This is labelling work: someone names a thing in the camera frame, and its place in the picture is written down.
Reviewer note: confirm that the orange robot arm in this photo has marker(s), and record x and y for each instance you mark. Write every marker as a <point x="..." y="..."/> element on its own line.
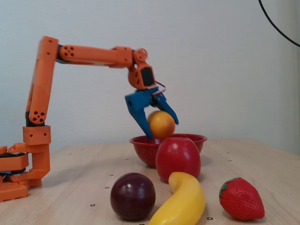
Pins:
<point x="42" y="82"/>

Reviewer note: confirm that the orange robot base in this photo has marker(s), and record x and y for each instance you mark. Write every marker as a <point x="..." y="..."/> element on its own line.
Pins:
<point x="38" y="161"/>

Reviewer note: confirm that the red toy strawberry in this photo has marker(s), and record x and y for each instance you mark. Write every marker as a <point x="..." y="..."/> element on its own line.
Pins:
<point x="241" y="199"/>

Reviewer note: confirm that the red toy apple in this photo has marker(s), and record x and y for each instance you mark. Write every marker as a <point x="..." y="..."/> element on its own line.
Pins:
<point x="178" y="157"/>

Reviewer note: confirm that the red speckled enamel bowl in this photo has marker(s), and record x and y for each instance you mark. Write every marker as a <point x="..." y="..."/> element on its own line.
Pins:
<point x="145" y="152"/>

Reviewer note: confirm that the yellow toy banana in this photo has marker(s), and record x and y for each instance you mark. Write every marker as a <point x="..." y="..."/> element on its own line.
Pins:
<point x="185" y="201"/>

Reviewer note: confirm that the dark purple toy plum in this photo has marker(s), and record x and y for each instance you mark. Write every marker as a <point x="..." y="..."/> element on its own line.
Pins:
<point x="132" y="197"/>

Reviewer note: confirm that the orange yellow toy peach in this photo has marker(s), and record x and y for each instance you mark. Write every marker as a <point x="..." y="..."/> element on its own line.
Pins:
<point x="161" y="125"/>

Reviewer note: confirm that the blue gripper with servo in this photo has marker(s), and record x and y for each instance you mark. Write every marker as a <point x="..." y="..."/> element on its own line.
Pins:
<point x="138" y="100"/>

